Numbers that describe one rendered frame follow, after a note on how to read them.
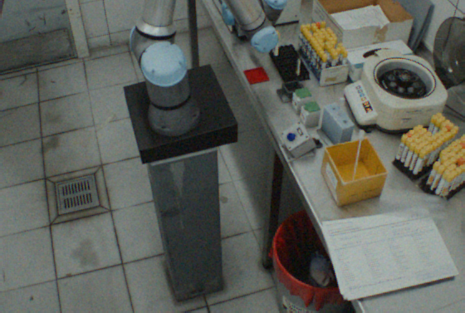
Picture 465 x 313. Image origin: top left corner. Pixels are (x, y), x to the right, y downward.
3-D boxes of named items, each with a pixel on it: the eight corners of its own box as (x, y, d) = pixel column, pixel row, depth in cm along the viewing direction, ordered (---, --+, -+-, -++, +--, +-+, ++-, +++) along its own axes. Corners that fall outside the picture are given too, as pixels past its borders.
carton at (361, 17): (308, 26, 198) (311, -8, 187) (374, 16, 204) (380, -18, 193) (337, 66, 181) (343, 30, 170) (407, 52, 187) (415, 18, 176)
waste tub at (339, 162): (319, 171, 148) (323, 146, 141) (362, 161, 151) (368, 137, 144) (337, 207, 139) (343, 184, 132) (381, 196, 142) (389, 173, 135)
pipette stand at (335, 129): (315, 132, 159) (319, 107, 152) (335, 124, 161) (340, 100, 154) (333, 154, 153) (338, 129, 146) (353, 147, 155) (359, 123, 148)
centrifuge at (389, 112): (338, 86, 174) (343, 57, 165) (418, 79, 177) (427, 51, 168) (361, 139, 157) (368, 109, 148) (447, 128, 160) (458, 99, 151)
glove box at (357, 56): (339, 66, 181) (342, 44, 174) (397, 55, 186) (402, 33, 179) (354, 89, 173) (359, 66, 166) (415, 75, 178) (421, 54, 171)
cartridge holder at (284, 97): (276, 92, 172) (276, 84, 169) (301, 86, 174) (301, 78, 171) (282, 103, 168) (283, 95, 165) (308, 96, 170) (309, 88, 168)
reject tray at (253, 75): (243, 71, 179) (243, 70, 178) (262, 68, 180) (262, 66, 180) (250, 85, 174) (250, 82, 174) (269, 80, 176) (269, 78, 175)
